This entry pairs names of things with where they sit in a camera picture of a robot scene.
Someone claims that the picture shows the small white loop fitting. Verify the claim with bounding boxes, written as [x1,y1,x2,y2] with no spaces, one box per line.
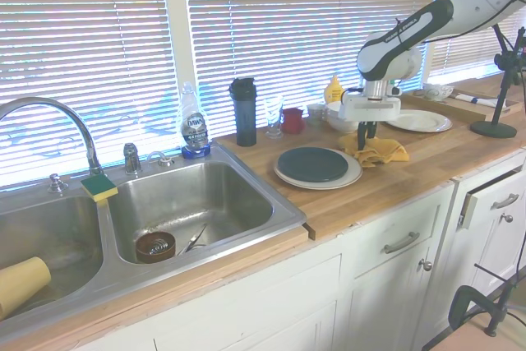
[145,150,174,169]

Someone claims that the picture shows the patterned white bowl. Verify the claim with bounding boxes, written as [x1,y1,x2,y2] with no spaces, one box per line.
[422,82,455,101]

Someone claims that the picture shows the metal whisk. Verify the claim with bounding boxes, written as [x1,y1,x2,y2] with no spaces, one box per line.
[146,237,172,256]

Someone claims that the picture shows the red mug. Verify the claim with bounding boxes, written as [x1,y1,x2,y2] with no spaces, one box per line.
[280,107,307,135]

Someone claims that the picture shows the yellow plastic cup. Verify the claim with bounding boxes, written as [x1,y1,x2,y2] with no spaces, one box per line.
[0,256,53,321]

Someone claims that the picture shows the yellow green sponge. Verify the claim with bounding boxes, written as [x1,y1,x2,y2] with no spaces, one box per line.
[79,173,119,204]

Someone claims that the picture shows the wooden tray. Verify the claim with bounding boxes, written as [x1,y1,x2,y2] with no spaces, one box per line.
[400,86,526,123]

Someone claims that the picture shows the dark metal C-clamp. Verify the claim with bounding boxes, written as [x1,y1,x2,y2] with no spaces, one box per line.
[446,262,526,339]

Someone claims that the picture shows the black exterior camera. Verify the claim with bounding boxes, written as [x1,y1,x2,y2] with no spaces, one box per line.
[515,26,526,68]

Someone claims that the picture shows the yellow mustard bottle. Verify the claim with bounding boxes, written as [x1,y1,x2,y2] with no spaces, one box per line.
[324,74,346,104]

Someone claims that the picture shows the chrome faucet handle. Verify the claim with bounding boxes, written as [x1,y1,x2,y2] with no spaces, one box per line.
[122,141,143,176]

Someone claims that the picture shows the white horizontal window blind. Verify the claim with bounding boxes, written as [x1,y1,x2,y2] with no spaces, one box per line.
[429,0,526,81]
[0,0,178,192]
[182,0,443,141]

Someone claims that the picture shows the black round-base camera stand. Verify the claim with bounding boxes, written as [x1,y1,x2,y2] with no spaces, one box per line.
[469,24,519,139]

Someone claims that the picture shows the dark blue plate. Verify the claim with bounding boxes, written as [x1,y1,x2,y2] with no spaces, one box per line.
[277,146,350,182]

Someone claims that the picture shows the rolled white napkin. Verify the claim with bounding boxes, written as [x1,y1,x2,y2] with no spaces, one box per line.
[450,92,501,108]

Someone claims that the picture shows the Dawn dish soap bottle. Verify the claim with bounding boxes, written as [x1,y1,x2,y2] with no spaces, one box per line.
[179,81,214,160]

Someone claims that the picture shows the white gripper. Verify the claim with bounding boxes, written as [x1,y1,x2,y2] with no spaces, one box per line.
[338,94,402,150]

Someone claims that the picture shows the stainless steel double sink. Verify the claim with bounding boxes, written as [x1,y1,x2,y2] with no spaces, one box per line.
[0,143,308,323]

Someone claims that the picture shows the clear plastic cup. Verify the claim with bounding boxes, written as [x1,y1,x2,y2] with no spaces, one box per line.
[307,103,327,127]

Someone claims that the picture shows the clear footed glass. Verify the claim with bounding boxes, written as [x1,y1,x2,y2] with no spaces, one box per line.
[264,95,285,140]

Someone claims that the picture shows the white open drawer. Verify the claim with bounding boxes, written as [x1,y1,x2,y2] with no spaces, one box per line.
[459,168,526,231]

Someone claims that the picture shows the brown bowl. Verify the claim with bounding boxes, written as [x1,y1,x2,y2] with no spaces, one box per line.
[135,230,178,266]

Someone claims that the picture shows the white dinner plate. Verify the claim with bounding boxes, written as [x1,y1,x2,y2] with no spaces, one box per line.
[384,109,453,134]

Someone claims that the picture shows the large cream plate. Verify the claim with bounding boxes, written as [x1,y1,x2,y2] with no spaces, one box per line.
[273,147,364,191]

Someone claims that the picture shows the black shaker bottle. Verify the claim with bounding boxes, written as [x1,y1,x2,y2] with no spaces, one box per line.
[228,76,258,148]

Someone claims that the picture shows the metal tongs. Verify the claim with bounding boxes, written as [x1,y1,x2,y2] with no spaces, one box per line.
[176,222,209,256]

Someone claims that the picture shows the yellow cloth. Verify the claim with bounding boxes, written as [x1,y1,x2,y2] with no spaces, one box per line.
[337,132,411,169]

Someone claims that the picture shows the brushed metal drawer handle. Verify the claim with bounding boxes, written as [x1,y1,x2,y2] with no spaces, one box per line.
[490,192,521,210]
[383,230,421,255]

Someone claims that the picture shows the chrome arched faucet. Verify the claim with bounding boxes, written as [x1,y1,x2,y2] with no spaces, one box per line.
[0,96,104,176]

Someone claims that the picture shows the white kitchen base cabinet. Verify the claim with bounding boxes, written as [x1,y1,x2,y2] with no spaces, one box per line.
[73,149,526,351]

